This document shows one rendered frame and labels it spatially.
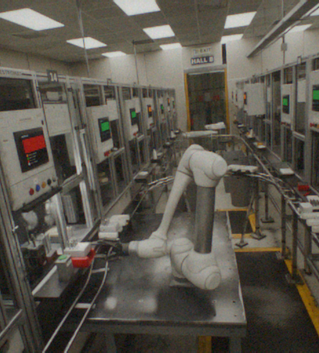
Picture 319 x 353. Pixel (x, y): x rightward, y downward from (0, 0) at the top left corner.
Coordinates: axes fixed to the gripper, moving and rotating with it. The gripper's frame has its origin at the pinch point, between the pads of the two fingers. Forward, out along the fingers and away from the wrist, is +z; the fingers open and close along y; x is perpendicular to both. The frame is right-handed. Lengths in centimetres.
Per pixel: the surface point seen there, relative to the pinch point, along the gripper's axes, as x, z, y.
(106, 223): -46.3, 11.0, -3.7
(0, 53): -499, 383, 219
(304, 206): -71, -135, -6
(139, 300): 4.8, -22.9, -30.8
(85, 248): 1.9, 6.2, 2.0
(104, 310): 14.1, -4.3, -30.8
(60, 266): 19.8, 13.1, 1.3
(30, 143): 12, 20, 67
